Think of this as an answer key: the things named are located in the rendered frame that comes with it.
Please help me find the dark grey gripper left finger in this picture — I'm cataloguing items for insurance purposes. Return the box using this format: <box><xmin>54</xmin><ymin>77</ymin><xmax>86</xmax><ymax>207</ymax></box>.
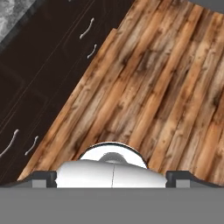
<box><xmin>0</xmin><ymin>170</ymin><xmax>58</xmax><ymax>189</ymax></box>

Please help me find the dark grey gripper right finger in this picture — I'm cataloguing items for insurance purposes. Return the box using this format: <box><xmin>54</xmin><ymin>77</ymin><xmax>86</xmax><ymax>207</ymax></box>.
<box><xmin>164</xmin><ymin>170</ymin><xmax>224</xmax><ymax>189</ymax></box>

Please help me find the white round object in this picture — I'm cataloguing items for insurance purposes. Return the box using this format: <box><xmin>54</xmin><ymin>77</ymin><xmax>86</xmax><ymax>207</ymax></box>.
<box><xmin>54</xmin><ymin>141</ymin><xmax>167</xmax><ymax>189</ymax></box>

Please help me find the dark brown cupboard run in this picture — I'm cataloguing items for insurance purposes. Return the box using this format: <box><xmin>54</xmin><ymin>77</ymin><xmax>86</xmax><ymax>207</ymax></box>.
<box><xmin>0</xmin><ymin>0</ymin><xmax>137</xmax><ymax>187</ymax></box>

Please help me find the short silver curved handle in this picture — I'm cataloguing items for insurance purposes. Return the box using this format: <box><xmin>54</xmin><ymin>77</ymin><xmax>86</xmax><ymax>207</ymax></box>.
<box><xmin>24</xmin><ymin>135</ymin><xmax>39</xmax><ymax>157</ymax></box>
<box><xmin>86</xmin><ymin>44</ymin><xmax>98</xmax><ymax>60</ymax></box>

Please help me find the long silver curved handle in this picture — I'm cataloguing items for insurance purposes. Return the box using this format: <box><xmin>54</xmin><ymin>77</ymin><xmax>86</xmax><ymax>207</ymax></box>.
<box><xmin>0</xmin><ymin>129</ymin><xmax>20</xmax><ymax>158</ymax></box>
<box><xmin>79</xmin><ymin>17</ymin><xmax>95</xmax><ymax>40</ymax></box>

